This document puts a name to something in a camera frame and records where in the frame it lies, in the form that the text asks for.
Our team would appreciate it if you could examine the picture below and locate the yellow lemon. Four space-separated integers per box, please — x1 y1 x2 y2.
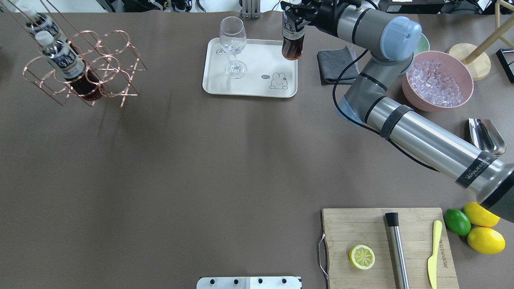
461 201 501 228
467 227 506 254

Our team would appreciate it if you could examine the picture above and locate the tea bottle front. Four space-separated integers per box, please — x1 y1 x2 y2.
35 31 102 101

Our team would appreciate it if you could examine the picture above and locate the metal muddler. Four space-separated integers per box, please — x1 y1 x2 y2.
384 212 410 289

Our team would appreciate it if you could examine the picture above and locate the yellow plastic knife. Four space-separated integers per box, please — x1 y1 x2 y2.
426 220 443 289

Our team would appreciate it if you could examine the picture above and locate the grey folded cloth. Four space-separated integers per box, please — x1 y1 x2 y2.
316 47 359 85

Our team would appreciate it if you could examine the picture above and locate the green lime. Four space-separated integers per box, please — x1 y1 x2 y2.
443 209 471 236

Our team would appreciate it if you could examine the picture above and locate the half lemon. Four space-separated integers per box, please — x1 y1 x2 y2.
349 244 376 270

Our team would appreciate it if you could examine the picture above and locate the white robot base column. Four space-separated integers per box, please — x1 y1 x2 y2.
196 276 303 289

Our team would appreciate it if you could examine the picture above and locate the green bowl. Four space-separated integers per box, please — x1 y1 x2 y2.
414 33 430 55

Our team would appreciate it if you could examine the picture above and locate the aluminium frame post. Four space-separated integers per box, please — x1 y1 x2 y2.
239 0 262 19

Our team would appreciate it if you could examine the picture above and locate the wooden glass tree stand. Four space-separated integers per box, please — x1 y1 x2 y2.
446 0 514 81

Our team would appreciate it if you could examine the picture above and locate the cream rabbit tray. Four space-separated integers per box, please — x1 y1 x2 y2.
202 38 298 98

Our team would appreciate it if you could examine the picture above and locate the pink bowl with ice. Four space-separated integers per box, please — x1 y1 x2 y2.
402 51 474 112

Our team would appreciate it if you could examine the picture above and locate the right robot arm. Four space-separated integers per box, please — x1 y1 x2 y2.
281 0 514 222

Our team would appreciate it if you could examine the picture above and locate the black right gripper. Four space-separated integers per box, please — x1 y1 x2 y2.
280 0 340 37

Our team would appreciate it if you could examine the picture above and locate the wooden cutting board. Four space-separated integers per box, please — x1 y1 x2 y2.
321 208 443 289

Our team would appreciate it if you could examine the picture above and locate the copper wire bottle basket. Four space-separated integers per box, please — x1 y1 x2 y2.
1 0 148 108

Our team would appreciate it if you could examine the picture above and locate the tea bottle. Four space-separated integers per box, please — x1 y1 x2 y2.
281 11 304 61
35 31 102 101
18 5 68 43

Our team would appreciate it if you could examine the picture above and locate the metal ice scoop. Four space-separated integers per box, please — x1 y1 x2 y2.
468 118 507 156

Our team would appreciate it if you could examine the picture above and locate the tea bottle back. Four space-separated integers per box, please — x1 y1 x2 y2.
18 5 68 43

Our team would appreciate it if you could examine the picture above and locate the clear wine glass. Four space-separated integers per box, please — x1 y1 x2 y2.
220 16 247 79

